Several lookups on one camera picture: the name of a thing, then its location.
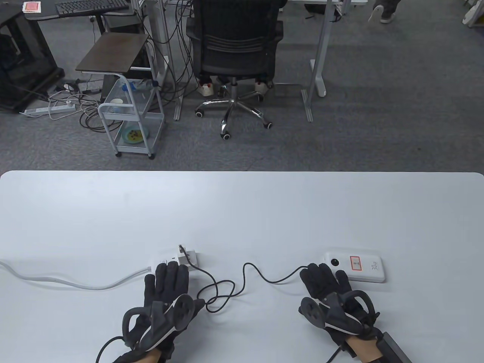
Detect person's left hand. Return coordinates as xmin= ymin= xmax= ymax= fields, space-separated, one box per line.
xmin=126 ymin=262 xmax=205 ymax=354

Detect person's right hand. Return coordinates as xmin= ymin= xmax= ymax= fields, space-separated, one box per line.
xmin=300 ymin=263 xmax=380 ymax=346

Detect grey power strip cord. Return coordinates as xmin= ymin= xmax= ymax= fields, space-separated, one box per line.
xmin=0 ymin=259 xmax=152 ymax=291

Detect white charger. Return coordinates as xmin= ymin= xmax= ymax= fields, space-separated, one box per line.
xmin=178 ymin=247 xmax=200 ymax=267

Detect black charging cable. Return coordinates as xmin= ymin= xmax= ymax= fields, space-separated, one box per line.
xmin=179 ymin=244 xmax=309 ymax=313

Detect white battery pack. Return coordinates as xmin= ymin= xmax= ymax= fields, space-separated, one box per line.
xmin=323 ymin=251 xmax=387 ymax=283

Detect person's left forearm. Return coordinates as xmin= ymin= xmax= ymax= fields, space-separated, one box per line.
xmin=132 ymin=350 xmax=162 ymax=363

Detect person's right forearm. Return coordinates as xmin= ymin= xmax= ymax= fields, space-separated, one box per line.
xmin=346 ymin=333 xmax=382 ymax=363

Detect black and white controller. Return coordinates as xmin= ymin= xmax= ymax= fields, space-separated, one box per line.
xmin=122 ymin=294 xmax=196 ymax=350
xmin=299 ymin=291 xmax=380 ymax=335

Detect black wrist sensor box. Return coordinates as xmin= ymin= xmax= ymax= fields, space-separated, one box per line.
xmin=376 ymin=331 xmax=413 ymax=363

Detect green plate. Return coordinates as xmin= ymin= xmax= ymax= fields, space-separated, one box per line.
xmin=120 ymin=127 xmax=150 ymax=145

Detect white rolling cart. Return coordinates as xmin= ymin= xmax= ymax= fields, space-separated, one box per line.
xmin=98 ymin=74 xmax=166 ymax=160

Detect clear plastic bottle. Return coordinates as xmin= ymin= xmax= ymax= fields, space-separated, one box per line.
xmin=122 ymin=79 xmax=158 ymax=92

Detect long white floor power strip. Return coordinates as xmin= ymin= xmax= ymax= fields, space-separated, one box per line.
xmin=20 ymin=104 xmax=76 ymax=118

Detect brown side table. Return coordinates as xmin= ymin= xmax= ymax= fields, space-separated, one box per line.
xmin=75 ymin=32 xmax=158 ymax=89

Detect white metal desk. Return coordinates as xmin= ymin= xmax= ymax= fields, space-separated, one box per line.
xmin=132 ymin=0 xmax=369 ymax=123

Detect black mesh office chair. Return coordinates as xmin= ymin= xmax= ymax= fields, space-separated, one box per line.
xmin=185 ymin=0 xmax=285 ymax=141

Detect black computer case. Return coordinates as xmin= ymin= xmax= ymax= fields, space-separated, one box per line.
xmin=103 ymin=14 xmax=143 ymax=34

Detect black cabinet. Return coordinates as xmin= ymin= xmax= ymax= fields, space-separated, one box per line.
xmin=0 ymin=8 xmax=65 ymax=114

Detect black keyboard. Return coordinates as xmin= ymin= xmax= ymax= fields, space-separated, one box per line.
xmin=55 ymin=0 xmax=130 ymax=18

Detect black desk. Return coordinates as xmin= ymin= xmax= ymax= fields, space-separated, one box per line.
xmin=21 ymin=0 xmax=138 ymax=36

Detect white device housing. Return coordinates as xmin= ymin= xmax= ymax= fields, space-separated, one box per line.
xmin=462 ymin=0 xmax=484 ymax=29

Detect bundle of floor cables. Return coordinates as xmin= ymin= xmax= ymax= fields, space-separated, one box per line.
xmin=47 ymin=70 xmax=114 ymax=133

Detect bundle of hanging black cables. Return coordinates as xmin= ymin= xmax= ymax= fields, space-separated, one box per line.
xmin=146 ymin=0 xmax=201 ymax=104

